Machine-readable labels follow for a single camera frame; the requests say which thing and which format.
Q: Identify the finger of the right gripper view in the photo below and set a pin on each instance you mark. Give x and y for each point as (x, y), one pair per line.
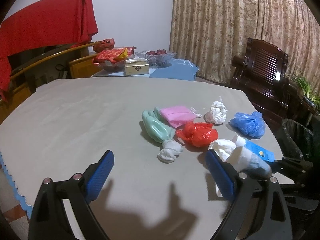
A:
(288, 165)

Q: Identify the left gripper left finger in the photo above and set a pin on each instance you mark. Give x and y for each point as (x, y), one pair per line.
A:
(49, 218)

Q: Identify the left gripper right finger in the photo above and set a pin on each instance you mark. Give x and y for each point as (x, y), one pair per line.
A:
(258, 204)

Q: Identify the white blue plastic package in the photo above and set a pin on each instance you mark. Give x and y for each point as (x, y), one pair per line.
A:
(241, 158)

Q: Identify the blue tube white cap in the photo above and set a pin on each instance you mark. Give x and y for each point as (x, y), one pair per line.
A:
(264, 154)

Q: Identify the blue plastic bag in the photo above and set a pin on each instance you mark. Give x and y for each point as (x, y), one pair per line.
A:
(251, 125)

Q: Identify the white plastic bag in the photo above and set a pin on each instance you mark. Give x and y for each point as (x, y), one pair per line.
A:
(217, 113)

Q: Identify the red plastic bag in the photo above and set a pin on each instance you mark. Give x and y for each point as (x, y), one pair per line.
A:
(106, 44)
(198, 134)

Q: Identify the pink cloth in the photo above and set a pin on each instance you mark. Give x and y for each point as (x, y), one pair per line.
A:
(177, 116)

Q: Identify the green glove white cuff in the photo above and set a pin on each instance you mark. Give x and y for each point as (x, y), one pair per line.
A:
(160, 132)

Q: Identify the black lined trash bin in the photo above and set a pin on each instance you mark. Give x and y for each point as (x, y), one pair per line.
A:
(299, 142)

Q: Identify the dark wooden side table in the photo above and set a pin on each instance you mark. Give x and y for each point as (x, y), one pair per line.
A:
(302, 111)

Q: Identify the green potted plant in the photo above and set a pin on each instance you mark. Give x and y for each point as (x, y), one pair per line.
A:
(306, 88)

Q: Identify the grey table cloth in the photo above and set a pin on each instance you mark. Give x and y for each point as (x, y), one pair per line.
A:
(69, 124)

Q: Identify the dark wooden armchair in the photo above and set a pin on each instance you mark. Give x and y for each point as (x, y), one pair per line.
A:
(261, 75)

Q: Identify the blue side table cloth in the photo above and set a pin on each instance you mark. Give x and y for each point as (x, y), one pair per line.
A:
(179, 69)

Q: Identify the beige patterned curtain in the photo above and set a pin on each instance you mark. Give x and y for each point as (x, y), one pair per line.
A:
(211, 32)

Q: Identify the glass fruit bowl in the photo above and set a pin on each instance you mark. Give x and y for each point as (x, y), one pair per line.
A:
(160, 57)

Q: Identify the red snack packages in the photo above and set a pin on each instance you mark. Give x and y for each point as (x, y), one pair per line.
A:
(114, 55)

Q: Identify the beige tissue box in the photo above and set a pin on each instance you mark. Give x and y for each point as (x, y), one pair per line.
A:
(136, 67)

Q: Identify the red plastic bag on cabinet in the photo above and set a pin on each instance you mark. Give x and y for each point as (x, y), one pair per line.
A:
(106, 44)

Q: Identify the red cloth cover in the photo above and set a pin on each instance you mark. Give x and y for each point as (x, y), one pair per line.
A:
(45, 23)

